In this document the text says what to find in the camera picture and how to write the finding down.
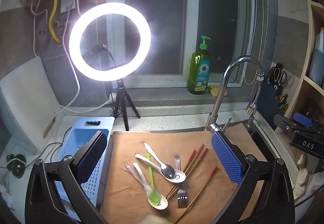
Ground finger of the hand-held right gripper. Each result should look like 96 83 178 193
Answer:
293 112 314 129
273 114 297 136

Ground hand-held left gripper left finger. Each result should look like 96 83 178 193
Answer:
25 130 112 224

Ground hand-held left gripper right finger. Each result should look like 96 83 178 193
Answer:
212 130 296 224

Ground red-tipped wooden chopstick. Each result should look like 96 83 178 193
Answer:
182 150 196 171
182 143 204 172
165 148 208 199
173 166 218 224

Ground blue perforated plastic basket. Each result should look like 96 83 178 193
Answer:
54 117 115 208

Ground clear plastic spoon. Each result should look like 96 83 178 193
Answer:
124 162 152 195

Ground white ceramic spoon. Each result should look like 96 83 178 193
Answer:
135 153 186 183
133 162 169 210

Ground metal fork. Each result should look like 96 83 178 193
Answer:
174 155 188 209

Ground green plastic spoon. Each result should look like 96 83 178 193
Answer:
145 153 160 203

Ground black knife holder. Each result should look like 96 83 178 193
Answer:
258 79 284 123

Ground tan cloth mat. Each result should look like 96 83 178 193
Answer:
100 123 267 224

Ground white power strip with plugs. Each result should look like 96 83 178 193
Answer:
43 128 76 171

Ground blue bottle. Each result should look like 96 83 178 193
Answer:
307 28 324 85

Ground black tripod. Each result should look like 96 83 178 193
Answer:
109 79 141 131

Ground yellow sponge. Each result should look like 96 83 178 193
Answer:
208 85 221 98

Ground chrome kitchen faucet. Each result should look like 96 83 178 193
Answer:
205 55 265 133

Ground white plastic cutting board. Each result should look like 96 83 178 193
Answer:
0 55 64 151

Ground green dish soap bottle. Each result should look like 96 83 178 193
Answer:
188 35 210 95

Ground black gooseneck phone clamp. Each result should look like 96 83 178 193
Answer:
87 44 119 67

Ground dark window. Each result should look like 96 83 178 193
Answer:
106 0 254 83

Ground white plug cable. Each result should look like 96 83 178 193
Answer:
61 99 114 114

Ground black ring light cable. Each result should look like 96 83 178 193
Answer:
109 106 121 119

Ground black-handled scissors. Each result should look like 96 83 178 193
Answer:
268 63 288 86

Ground thick white cable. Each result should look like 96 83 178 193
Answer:
61 7 80 109

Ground white ring light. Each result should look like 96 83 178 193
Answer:
69 2 151 82

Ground yellow gas hose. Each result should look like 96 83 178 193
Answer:
49 0 61 43

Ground white wall socket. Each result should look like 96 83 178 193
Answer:
61 0 76 13

